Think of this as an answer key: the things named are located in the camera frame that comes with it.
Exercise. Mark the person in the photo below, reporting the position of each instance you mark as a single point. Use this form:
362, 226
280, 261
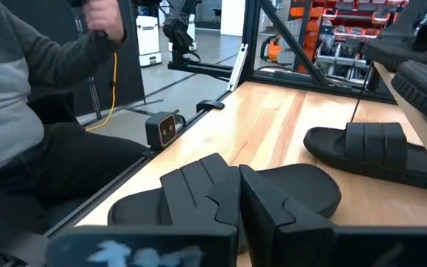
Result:
6, 92

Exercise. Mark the rack with orange bins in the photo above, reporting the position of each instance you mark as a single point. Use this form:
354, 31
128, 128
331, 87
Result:
321, 33

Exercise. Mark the white metal bracket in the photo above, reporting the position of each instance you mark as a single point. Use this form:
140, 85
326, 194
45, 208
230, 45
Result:
237, 66

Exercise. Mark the black partition panel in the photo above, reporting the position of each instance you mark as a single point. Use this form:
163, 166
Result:
132, 74

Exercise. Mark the small black table camera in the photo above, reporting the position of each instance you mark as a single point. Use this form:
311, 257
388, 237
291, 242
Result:
161, 130

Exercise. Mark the black table clamp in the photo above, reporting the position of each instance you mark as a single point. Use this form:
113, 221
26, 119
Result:
210, 105

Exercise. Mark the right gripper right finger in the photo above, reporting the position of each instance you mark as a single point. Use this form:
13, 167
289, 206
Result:
273, 230

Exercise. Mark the white wheeled unit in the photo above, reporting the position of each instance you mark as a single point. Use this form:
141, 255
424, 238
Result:
148, 37

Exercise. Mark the person's hand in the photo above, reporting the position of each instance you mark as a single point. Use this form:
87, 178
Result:
104, 18

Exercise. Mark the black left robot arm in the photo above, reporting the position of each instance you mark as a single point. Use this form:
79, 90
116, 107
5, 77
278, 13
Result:
178, 33

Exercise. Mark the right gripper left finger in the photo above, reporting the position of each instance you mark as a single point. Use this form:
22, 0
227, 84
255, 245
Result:
224, 207

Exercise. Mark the grey stand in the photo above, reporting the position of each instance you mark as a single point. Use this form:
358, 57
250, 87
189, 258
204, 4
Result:
94, 96

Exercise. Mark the black aluminium table frame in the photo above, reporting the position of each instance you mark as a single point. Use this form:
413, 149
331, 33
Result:
250, 37

